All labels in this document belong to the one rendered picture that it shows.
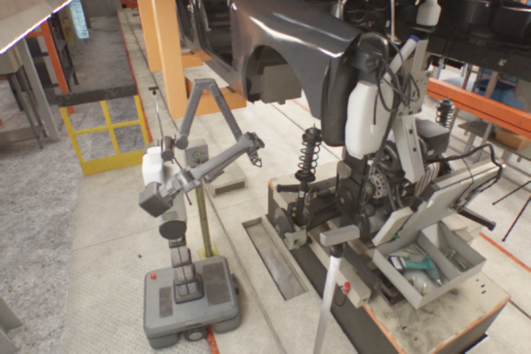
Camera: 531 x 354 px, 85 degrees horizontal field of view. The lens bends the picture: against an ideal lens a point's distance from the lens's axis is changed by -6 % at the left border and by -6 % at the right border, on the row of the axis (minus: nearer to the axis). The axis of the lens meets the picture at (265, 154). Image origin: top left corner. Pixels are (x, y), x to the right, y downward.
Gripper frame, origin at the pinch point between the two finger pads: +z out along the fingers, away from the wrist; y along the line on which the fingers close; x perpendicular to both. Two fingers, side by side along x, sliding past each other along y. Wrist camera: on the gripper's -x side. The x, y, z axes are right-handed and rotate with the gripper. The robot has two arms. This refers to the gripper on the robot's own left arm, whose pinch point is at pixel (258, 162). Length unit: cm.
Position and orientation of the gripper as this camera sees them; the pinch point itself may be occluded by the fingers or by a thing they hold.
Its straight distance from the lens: 208.0
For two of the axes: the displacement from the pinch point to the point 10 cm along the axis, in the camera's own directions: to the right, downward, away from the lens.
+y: -2.8, -5.0, 8.2
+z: 4.8, 6.6, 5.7
